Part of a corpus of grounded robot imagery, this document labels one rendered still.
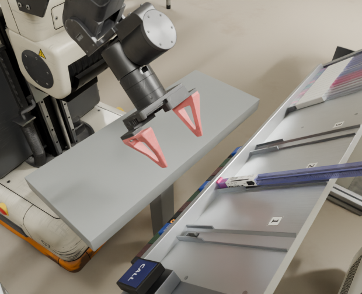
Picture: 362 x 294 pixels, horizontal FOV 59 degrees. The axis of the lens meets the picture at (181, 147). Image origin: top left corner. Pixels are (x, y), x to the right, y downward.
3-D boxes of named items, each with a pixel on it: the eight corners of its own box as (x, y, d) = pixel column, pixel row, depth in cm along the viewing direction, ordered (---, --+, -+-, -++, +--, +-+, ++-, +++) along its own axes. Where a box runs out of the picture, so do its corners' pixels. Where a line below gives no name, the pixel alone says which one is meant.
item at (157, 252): (163, 300, 46) (134, 263, 44) (329, 88, 83) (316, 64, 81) (168, 302, 45) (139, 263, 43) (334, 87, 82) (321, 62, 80)
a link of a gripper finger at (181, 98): (219, 126, 57) (192, 79, 54) (195, 148, 53) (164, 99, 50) (195, 133, 62) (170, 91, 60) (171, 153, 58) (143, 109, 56)
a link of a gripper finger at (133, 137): (195, 147, 53) (165, 98, 51) (167, 174, 49) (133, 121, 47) (172, 153, 58) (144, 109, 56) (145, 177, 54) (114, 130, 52)
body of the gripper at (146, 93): (188, 91, 54) (164, 52, 52) (146, 122, 48) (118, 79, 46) (167, 101, 59) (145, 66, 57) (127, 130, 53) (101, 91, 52)
